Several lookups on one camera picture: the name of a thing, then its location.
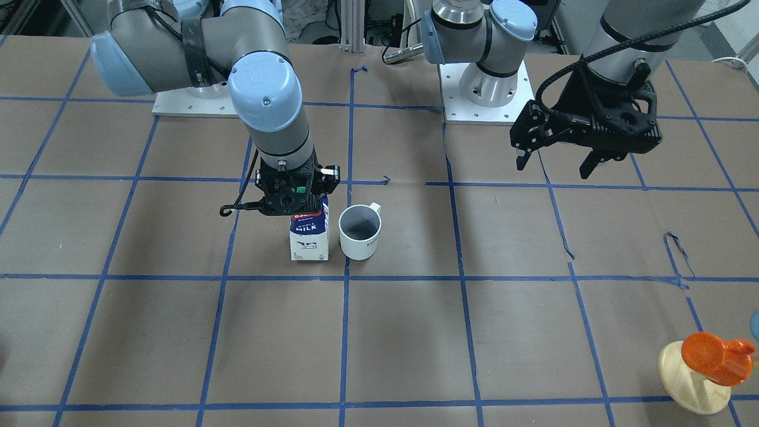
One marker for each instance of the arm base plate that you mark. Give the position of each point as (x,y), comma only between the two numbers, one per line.
(205,102)
(473,98)

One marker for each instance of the wooden mug tree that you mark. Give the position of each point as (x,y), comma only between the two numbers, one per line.
(690,389)

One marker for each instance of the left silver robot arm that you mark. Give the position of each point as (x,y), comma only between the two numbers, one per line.
(494,35)

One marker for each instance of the blue mug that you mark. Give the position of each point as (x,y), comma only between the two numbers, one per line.
(754,324)

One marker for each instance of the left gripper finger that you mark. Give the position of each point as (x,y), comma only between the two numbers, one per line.
(591,162)
(529,133)

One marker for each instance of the orange mug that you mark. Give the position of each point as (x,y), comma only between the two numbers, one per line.
(724,362)

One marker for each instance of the white mug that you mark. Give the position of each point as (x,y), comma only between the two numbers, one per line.
(359,227)

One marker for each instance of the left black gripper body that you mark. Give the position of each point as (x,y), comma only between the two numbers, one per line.
(574,95)

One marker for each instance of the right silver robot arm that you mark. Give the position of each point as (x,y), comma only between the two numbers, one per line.
(149,48)

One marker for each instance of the aluminium frame post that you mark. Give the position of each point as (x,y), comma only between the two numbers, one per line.
(352,26)

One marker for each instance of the blue white milk carton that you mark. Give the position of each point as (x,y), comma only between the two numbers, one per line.
(309,234)

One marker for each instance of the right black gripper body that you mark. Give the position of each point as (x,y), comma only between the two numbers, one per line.
(329,173)

